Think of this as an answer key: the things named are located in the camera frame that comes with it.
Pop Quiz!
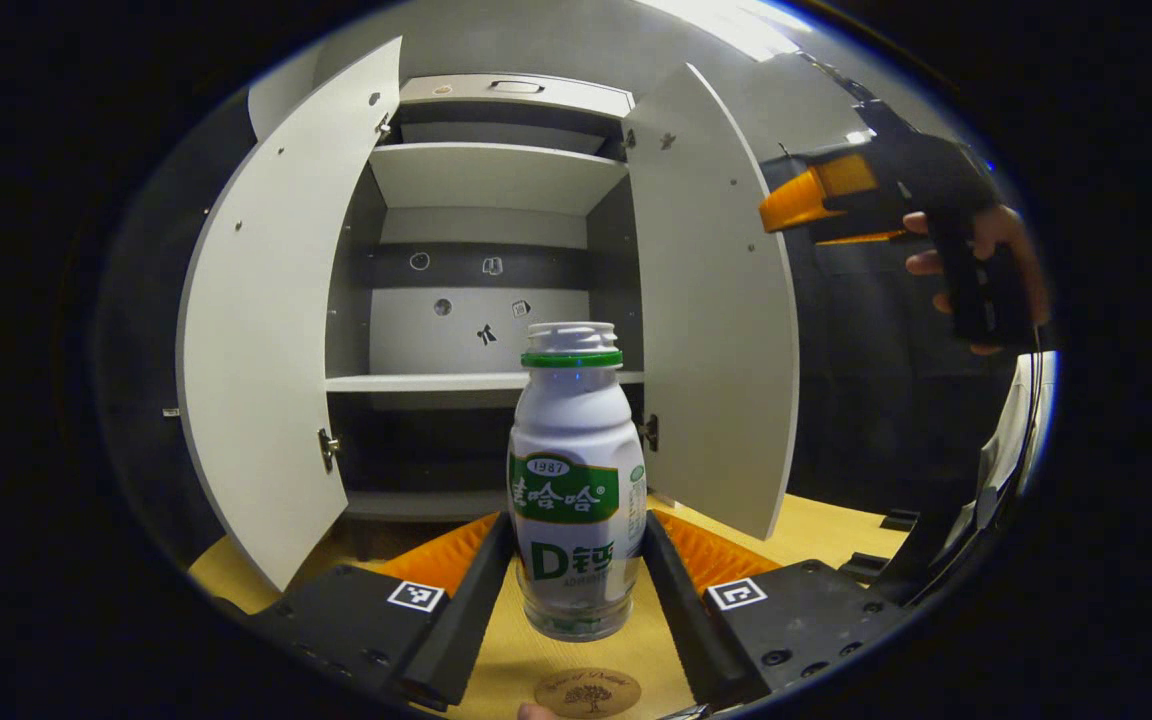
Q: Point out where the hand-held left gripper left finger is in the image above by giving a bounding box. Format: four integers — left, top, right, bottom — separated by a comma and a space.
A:
244, 510, 515, 711

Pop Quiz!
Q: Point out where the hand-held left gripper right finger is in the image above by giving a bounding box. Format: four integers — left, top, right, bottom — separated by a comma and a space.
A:
639, 508, 915, 709

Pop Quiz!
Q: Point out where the round brown coaster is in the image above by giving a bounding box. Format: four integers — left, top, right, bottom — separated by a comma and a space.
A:
534, 667, 643, 720

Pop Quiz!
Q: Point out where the white cabinet door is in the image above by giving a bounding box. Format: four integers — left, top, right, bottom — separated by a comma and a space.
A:
622, 63, 800, 541
176, 37, 404, 593

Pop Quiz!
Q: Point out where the white green-label bottle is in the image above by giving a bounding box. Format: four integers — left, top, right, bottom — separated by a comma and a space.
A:
507, 321, 649, 642

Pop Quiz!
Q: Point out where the white cabinet shelf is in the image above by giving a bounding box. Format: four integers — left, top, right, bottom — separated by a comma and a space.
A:
368, 142, 630, 217
324, 370, 645, 411

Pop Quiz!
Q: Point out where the grey white cabinet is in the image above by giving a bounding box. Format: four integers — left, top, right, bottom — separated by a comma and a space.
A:
321, 72, 649, 526

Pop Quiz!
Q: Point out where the white cabinet drawer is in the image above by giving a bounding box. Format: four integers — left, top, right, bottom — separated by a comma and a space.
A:
398, 73, 635, 119

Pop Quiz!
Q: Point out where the black backdrop cloth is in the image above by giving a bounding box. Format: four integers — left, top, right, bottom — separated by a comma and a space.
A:
91, 85, 1047, 571

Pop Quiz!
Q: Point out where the black cable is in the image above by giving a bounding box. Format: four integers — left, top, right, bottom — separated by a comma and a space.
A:
1026, 330, 1049, 471

